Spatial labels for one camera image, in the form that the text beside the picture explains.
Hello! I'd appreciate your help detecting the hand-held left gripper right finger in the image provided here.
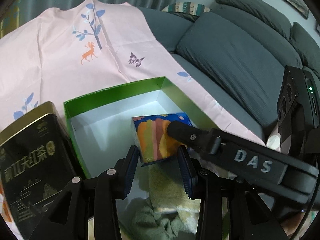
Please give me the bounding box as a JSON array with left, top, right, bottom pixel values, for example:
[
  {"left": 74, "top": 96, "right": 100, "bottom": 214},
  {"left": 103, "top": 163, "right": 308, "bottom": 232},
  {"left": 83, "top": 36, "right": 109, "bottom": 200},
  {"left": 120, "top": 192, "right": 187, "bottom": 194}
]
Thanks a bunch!
[{"left": 177, "top": 146, "right": 296, "bottom": 240}]

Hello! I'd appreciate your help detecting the grey sofa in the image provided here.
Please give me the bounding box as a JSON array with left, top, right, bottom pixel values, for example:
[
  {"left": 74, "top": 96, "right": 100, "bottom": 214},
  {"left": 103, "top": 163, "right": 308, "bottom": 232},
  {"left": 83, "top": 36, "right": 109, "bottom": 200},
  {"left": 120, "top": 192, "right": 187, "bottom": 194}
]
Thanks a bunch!
[{"left": 138, "top": 0, "right": 320, "bottom": 142}]

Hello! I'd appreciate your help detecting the pink printed bedsheet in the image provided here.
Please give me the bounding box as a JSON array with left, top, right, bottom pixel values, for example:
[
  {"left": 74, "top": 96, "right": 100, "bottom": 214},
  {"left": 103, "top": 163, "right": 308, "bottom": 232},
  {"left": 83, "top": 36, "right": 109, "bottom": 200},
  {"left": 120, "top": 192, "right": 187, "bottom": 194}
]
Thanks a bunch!
[{"left": 0, "top": 0, "right": 267, "bottom": 230}]

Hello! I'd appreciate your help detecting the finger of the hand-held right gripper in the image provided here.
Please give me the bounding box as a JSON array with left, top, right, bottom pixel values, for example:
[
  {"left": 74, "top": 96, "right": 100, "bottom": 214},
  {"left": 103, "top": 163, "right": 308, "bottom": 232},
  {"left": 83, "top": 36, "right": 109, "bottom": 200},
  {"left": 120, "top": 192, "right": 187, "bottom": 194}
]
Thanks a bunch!
[{"left": 166, "top": 120, "right": 320, "bottom": 203}]

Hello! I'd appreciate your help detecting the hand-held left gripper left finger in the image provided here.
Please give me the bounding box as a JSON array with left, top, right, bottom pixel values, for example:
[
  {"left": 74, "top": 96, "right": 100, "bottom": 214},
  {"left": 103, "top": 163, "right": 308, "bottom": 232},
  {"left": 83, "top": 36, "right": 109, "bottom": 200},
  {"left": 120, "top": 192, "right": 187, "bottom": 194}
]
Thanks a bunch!
[{"left": 27, "top": 145, "right": 139, "bottom": 240}]

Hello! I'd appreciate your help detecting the green fluffy towel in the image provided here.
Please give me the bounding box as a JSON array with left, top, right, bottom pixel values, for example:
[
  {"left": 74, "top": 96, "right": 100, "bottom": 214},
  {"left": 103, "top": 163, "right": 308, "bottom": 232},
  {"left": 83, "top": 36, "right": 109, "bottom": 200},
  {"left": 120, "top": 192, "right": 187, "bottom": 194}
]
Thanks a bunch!
[{"left": 131, "top": 197, "right": 198, "bottom": 240}]

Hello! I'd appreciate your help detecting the patterned cushion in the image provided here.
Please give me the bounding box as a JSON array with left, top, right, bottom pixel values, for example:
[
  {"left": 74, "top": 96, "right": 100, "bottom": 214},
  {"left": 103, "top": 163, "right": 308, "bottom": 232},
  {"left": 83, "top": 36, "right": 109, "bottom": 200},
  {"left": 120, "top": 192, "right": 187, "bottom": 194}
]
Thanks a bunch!
[{"left": 161, "top": 2, "right": 212, "bottom": 22}]

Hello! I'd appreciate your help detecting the green cardboard box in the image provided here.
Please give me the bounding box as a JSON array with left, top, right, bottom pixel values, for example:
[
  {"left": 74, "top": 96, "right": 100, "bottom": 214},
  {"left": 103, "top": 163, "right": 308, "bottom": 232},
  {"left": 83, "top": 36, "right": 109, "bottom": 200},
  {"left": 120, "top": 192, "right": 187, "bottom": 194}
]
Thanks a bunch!
[{"left": 63, "top": 76, "right": 230, "bottom": 240}]

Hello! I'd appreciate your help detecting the yellow fluffy towel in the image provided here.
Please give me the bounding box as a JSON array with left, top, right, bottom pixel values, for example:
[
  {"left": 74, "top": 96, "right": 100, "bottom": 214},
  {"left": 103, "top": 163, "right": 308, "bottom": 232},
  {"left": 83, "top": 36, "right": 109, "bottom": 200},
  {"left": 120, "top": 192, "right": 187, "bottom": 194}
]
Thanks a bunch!
[{"left": 148, "top": 165, "right": 201, "bottom": 233}]

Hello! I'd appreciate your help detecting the blue orange tissue packet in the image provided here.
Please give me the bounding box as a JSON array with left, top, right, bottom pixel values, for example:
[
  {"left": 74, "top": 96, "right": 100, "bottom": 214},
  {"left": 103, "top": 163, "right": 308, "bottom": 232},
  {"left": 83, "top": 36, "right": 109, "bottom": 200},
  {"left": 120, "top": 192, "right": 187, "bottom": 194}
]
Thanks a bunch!
[{"left": 132, "top": 112, "right": 193, "bottom": 167}]

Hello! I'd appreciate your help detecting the yellow patterned curtain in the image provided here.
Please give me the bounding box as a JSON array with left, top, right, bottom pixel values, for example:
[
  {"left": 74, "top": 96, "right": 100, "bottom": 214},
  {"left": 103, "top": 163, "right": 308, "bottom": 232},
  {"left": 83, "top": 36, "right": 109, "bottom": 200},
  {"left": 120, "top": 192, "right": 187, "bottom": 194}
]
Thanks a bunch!
[{"left": 0, "top": 0, "right": 23, "bottom": 39}]

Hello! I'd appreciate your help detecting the black tin box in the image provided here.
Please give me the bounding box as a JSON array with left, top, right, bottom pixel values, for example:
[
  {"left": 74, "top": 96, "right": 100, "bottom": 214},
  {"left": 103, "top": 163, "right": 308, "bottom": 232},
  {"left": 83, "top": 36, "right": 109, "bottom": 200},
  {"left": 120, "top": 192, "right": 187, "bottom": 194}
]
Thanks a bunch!
[{"left": 0, "top": 101, "right": 78, "bottom": 240}]

